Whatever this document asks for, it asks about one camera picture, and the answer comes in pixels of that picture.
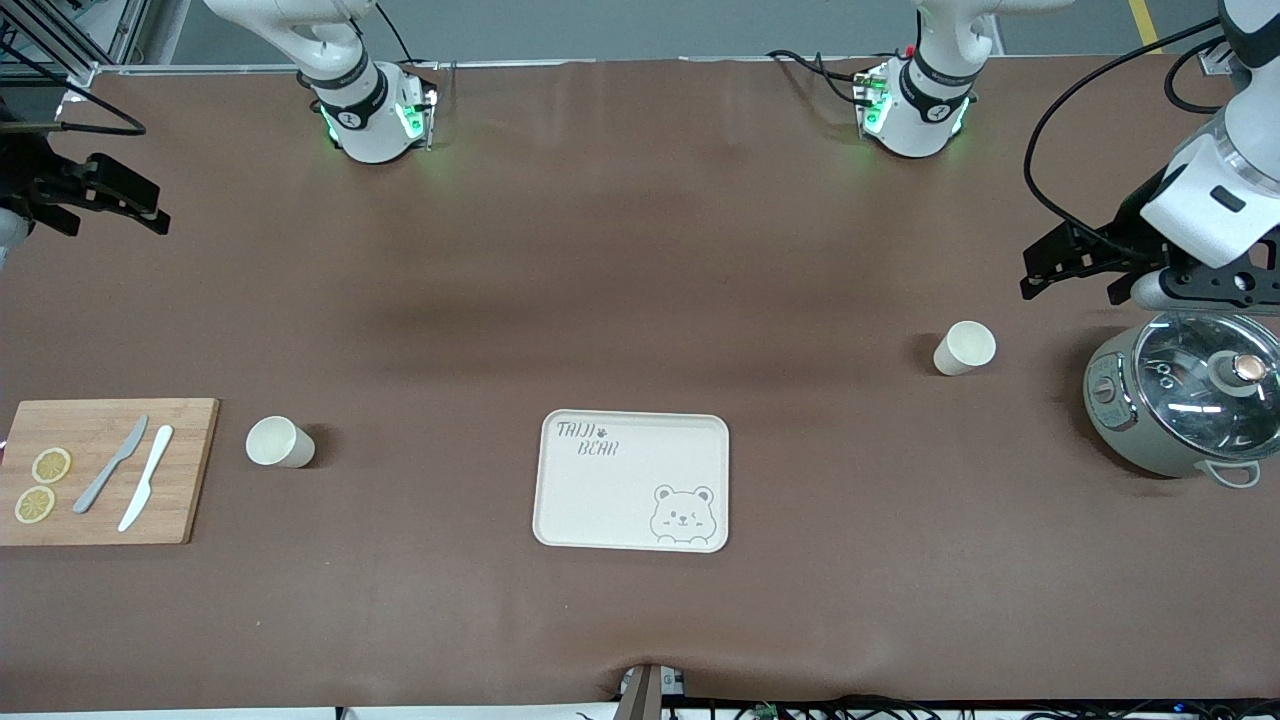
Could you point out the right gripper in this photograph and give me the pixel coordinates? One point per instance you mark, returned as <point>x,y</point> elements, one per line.
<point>28,172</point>

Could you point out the silver aluminium profile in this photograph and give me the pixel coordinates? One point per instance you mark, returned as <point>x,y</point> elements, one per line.
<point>1212,62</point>

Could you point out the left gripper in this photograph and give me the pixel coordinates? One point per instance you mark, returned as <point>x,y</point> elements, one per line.
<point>1134,226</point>

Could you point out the yellow lemon slice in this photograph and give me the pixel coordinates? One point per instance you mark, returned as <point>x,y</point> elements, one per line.
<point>51,465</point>
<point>35,505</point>

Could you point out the glass pot lid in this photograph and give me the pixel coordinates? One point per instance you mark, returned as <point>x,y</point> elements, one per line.
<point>1190,400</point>

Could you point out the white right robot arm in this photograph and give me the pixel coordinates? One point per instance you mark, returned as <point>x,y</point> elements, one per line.
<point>360,130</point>

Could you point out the white plastic knife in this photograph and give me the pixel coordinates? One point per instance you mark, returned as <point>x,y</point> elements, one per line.
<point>150,470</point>

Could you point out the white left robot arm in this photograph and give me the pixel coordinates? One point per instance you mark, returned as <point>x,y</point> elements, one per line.
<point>915,125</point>

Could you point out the brown table cover mat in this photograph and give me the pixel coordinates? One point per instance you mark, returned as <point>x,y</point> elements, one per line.
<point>640,300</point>

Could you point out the grey plastic knife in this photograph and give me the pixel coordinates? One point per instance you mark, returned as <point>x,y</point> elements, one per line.
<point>105,475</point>

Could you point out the aluminium frame with black struts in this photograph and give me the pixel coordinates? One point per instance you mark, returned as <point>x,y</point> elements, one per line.
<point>85,78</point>

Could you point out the bamboo cutting board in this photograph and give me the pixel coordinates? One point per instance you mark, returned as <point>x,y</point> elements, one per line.
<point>190,470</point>

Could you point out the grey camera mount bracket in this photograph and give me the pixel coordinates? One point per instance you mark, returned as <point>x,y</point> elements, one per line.
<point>640,695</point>

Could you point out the white IKEA cup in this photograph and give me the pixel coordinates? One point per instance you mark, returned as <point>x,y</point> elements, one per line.
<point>965,348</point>
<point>275,442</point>

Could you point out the cream bear print tray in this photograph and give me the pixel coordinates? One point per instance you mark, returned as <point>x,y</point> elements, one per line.
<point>610,500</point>

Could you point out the grey-green electric cooking pot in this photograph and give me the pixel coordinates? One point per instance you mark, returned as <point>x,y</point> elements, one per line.
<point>1125,430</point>

